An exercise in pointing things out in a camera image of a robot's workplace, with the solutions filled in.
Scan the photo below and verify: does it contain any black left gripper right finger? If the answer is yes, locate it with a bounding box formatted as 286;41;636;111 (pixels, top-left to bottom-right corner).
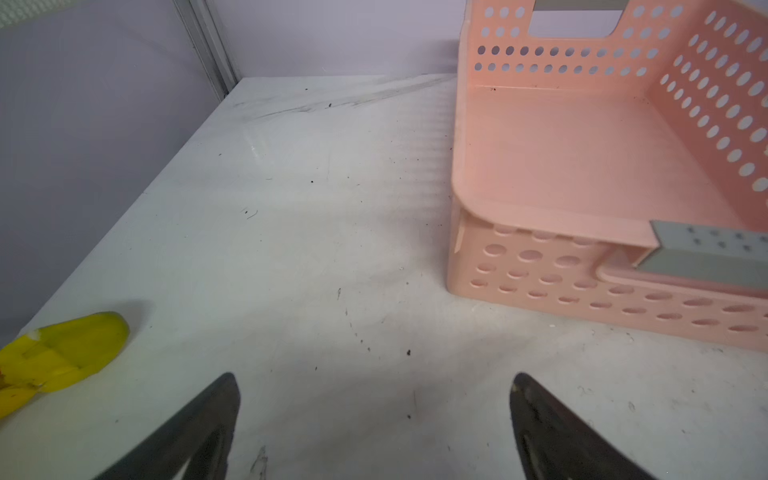
509;372;652;480

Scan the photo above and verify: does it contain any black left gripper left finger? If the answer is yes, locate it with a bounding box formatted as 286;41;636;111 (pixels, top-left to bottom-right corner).
97;372;241;479

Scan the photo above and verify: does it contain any yellow banana toy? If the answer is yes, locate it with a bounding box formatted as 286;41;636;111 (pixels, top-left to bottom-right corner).
1;311;130;418

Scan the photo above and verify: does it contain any pink perforated plastic basket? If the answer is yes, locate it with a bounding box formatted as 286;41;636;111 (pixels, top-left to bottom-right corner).
446;1;767;352

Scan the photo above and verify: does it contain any aluminium frame post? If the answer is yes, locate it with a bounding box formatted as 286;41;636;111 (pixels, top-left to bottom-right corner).
173;0;242;101

